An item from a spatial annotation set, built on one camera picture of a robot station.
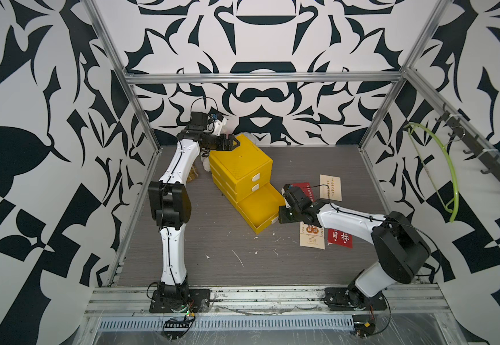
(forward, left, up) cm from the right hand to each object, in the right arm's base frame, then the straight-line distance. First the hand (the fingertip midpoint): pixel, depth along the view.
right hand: (279, 210), depth 91 cm
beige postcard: (+12, -27, -5) cm, 30 cm away
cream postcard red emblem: (-9, -13, -5) cm, 17 cm away
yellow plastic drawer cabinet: (+8, +16, +17) cm, 24 cm away
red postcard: (+14, -15, -5) cm, 21 cm away
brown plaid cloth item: (+22, +40, -3) cm, 46 cm away
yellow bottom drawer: (+4, +7, -5) cm, 10 cm away
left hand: (+25, +20, +17) cm, 37 cm away
